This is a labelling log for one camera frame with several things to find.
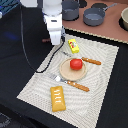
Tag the knife with wooden handle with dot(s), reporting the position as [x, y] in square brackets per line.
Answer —
[83, 58]

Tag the grey toy pot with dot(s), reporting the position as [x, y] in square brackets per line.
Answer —
[70, 10]

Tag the brown sausage toy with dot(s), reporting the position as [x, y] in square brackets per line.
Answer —
[46, 40]

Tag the round wooden plate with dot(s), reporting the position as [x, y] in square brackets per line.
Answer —
[70, 74]

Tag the red toy tomato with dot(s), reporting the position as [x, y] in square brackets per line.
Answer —
[76, 64]

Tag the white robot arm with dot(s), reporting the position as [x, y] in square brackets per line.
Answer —
[52, 12]

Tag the orange toy bread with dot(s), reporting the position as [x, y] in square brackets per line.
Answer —
[57, 98]

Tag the fork with wooden handle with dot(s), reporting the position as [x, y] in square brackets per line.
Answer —
[74, 84]

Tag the beige toy bowl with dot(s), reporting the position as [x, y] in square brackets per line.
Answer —
[124, 16]

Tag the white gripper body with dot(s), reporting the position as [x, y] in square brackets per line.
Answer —
[54, 26]

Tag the yellow toy box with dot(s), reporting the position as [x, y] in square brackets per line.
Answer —
[73, 45]

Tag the grey toy saucepan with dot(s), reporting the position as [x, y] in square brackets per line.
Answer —
[95, 16]

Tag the woven beige placemat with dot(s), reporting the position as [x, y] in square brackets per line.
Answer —
[82, 108]

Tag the pink stove board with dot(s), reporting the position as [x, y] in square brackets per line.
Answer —
[109, 29]

